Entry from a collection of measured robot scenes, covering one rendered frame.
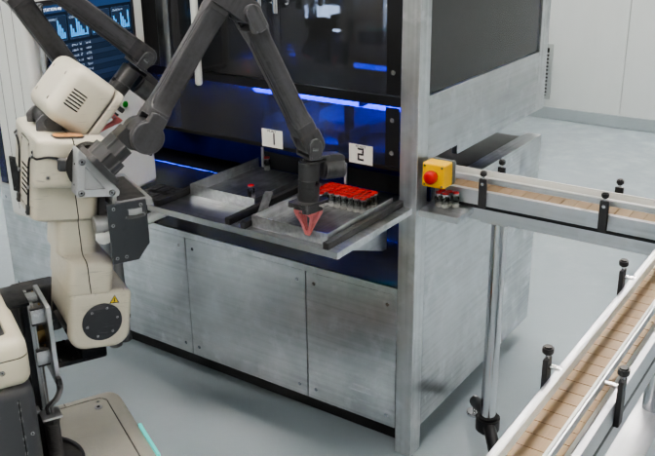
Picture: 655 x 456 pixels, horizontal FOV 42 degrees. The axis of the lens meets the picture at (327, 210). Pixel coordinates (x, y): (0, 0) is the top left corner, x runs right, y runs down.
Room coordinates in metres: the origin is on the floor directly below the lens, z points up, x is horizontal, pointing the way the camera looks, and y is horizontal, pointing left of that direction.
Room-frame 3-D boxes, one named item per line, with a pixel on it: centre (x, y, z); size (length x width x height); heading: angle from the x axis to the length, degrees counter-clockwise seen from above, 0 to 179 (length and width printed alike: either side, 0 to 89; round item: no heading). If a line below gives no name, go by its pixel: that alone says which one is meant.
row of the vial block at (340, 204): (2.39, -0.04, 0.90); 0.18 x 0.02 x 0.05; 55
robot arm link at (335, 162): (2.17, 0.01, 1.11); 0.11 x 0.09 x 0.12; 117
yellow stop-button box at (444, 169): (2.37, -0.33, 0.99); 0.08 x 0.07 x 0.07; 145
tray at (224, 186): (2.61, 0.23, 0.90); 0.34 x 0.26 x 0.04; 145
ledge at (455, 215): (2.40, -0.36, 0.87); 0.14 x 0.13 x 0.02; 145
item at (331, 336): (3.38, 0.30, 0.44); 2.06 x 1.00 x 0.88; 55
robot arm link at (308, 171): (2.15, 0.04, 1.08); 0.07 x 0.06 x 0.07; 117
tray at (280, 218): (2.32, 0.01, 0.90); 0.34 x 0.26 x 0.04; 145
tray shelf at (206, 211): (2.45, 0.13, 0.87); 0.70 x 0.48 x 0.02; 55
